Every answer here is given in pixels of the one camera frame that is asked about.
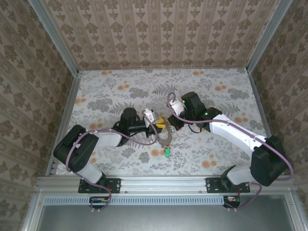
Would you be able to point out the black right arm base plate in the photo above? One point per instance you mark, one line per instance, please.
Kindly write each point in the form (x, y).
(211, 185)

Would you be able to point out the aluminium frame post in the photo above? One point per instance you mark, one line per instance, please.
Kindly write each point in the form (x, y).
(55, 38)
(267, 36)

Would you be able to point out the aluminium table side rail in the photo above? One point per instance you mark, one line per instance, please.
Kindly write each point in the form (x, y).
(257, 96)
(69, 101)

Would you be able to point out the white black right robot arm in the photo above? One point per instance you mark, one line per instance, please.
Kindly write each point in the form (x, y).
(231, 130)

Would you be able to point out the grey metal sheet panel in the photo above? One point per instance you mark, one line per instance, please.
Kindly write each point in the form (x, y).
(163, 219)

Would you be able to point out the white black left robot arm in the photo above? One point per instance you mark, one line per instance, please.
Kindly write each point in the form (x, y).
(108, 138)

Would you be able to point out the metal keyring disc with rings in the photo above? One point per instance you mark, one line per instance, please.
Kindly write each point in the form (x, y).
(172, 136)

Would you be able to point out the long aluminium base rail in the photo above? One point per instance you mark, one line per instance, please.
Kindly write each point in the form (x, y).
(163, 184)

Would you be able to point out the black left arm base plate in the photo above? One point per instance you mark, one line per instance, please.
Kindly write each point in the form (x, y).
(115, 185)

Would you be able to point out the green tagged key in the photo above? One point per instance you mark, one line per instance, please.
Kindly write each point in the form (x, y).
(167, 153)

